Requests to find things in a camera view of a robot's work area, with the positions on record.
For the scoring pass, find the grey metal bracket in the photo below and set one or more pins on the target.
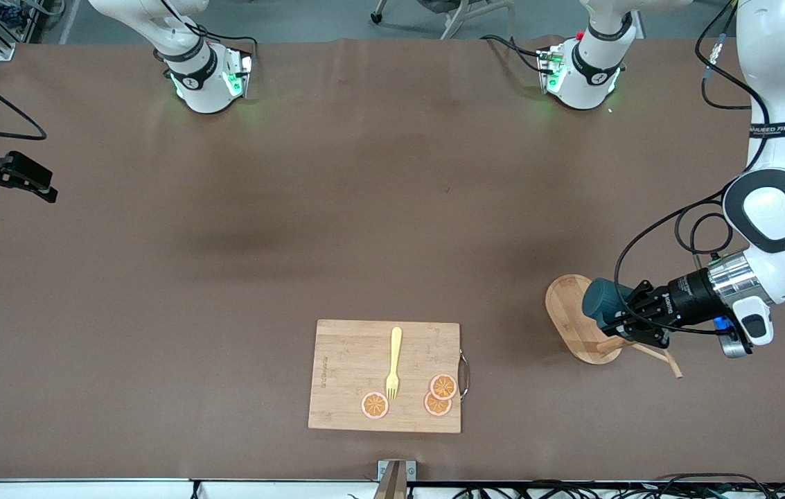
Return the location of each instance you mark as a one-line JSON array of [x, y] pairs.
[[385, 471]]

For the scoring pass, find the bamboo cutting board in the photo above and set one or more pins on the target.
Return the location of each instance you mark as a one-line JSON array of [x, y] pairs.
[[350, 374]]

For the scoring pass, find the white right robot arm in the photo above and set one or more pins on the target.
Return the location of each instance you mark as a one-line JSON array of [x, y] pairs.
[[201, 83]]

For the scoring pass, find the yellow plastic fork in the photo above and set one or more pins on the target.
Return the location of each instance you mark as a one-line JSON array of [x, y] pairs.
[[395, 346]]

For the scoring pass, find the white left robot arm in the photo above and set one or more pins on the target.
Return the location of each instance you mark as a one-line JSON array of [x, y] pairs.
[[780, 69]]

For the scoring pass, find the white table edge rail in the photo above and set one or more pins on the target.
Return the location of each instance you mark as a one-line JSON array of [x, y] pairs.
[[87, 489]]

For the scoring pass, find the dark teal mug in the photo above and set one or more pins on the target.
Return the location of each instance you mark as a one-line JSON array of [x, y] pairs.
[[603, 301]]

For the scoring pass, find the wooden mug rack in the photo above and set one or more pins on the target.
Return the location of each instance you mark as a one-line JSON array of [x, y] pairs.
[[565, 305]]

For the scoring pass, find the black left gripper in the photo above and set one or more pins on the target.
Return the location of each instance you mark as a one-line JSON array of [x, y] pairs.
[[684, 296]]

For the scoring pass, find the office chair base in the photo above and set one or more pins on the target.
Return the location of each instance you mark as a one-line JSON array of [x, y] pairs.
[[454, 24]]

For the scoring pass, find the toy orange slice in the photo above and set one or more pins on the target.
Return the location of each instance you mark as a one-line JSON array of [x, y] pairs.
[[375, 405], [443, 386], [433, 407]]

